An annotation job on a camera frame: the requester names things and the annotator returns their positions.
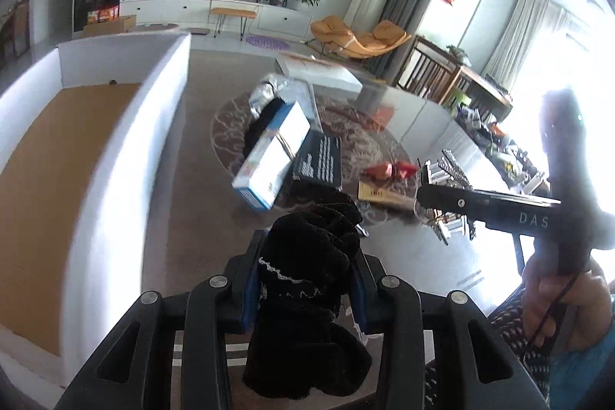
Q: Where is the gold cosmetic tube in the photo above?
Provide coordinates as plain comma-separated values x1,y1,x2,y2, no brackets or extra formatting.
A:
357,181,415,212

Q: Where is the blue white medicine box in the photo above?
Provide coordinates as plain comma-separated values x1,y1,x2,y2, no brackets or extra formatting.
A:
231,102,311,211

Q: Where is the red candy wrapper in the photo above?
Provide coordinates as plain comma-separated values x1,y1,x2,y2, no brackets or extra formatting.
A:
363,160,419,181

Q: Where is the black rectangular box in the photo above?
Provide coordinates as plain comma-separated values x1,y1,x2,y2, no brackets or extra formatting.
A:
292,130,342,191

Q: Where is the silver hair claw clip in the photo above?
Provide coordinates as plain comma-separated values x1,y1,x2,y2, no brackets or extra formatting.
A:
413,149,475,246

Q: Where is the person's right hand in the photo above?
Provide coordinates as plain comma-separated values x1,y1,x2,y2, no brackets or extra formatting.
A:
521,253,613,353

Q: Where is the wooden side table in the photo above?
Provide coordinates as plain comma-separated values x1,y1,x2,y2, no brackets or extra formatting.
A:
442,66,513,123

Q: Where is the silver foil package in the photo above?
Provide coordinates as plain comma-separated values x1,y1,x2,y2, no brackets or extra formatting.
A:
248,73,289,120

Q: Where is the clear plastic phone case pack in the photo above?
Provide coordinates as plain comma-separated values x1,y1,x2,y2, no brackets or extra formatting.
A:
278,78,323,132

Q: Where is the white flat box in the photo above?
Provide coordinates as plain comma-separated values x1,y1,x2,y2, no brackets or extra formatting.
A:
275,53,363,94

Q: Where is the white storage box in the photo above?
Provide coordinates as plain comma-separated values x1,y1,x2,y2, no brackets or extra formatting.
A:
1,31,191,409

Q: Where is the white sheer curtain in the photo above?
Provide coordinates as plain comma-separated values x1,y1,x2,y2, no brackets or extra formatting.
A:
484,0,572,88

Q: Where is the wooden chair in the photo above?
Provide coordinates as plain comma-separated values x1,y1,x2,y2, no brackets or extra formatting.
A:
393,37,462,105

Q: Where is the purple round mat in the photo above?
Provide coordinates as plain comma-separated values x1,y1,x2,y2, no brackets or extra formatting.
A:
245,35,290,51

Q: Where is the orange rocking lounge chair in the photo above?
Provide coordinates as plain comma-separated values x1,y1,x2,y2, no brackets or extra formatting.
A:
309,16,412,59

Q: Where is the white tv cabinet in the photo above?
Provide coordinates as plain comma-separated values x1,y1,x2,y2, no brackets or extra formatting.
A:
119,0,312,41

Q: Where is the small wooden bench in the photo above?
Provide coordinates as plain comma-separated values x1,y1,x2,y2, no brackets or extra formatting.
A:
211,7,258,41

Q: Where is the cardboard box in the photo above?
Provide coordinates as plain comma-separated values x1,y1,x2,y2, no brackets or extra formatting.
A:
82,15,136,37

